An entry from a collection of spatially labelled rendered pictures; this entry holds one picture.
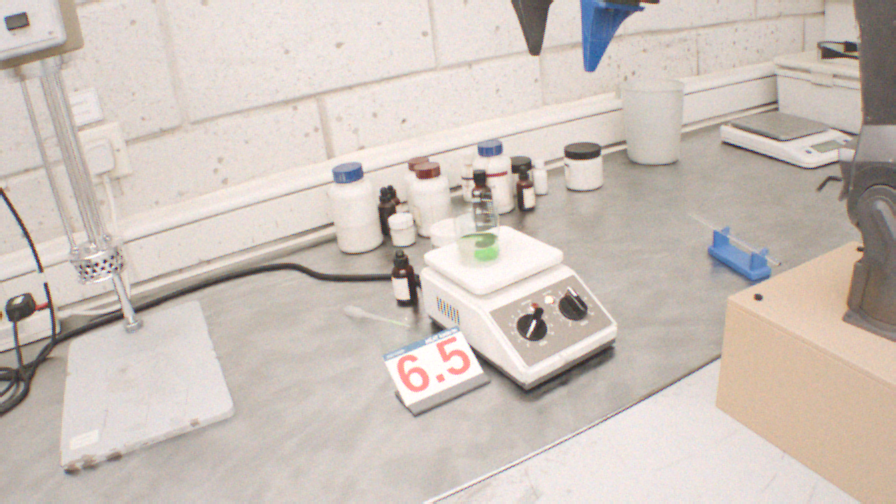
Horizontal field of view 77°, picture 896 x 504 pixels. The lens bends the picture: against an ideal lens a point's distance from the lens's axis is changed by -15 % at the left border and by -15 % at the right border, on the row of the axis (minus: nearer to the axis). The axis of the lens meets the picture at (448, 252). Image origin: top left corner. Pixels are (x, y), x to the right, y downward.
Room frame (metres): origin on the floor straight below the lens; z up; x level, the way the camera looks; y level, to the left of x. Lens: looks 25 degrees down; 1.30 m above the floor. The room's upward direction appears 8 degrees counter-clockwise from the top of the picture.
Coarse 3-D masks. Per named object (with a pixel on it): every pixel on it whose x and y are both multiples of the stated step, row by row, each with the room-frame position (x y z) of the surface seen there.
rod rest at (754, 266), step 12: (720, 240) 0.76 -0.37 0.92; (708, 252) 0.76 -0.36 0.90; (720, 252) 0.74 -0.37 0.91; (732, 252) 0.74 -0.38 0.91; (744, 252) 0.73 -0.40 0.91; (756, 252) 0.68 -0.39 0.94; (732, 264) 0.71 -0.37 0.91; (744, 264) 0.70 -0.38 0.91; (756, 264) 0.68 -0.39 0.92; (756, 276) 0.67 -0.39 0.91
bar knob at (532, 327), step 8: (536, 312) 0.56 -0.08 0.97; (520, 320) 0.57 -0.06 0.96; (528, 320) 0.57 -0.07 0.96; (536, 320) 0.55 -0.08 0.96; (520, 328) 0.56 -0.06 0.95; (528, 328) 0.55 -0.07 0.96; (536, 328) 0.56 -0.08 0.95; (544, 328) 0.56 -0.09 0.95; (528, 336) 0.55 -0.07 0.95; (536, 336) 0.55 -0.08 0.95; (544, 336) 0.56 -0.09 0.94
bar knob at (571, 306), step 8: (568, 288) 0.59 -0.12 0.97; (568, 296) 0.59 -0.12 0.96; (576, 296) 0.59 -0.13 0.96; (560, 304) 0.59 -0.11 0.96; (568, 304) 0.59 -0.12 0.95; (576, 304) 0.58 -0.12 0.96; (584, 304) 0.58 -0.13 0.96; (568, 312) 0.58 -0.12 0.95; (576, 312) 0.58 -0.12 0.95; (584, 312) 0.57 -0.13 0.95; (576, 320) 0.58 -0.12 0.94
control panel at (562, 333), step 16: (544, 288) 0.61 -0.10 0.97; (560, 288) 0.61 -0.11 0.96; (576, 288) 0.62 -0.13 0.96; (512, 304) 0.59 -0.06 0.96; (528, 304) 0.59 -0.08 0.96; (544, 304) 0.59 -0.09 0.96; (592, 304) 0.60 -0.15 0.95; (496, 320) 0.57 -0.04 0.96; (512, 320) 0.57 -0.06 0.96; (544, 320) 0.57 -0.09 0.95; (560, 320) 0.58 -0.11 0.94; (592, 320) 0.58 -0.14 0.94; (608, 320) 0.58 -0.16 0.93; (512, 336) 0.55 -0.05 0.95; (560, 336) 0.56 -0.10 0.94; (576, 336) 0.56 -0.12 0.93; (528, 352) 0.54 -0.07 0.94; (544, 352) 0.54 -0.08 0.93
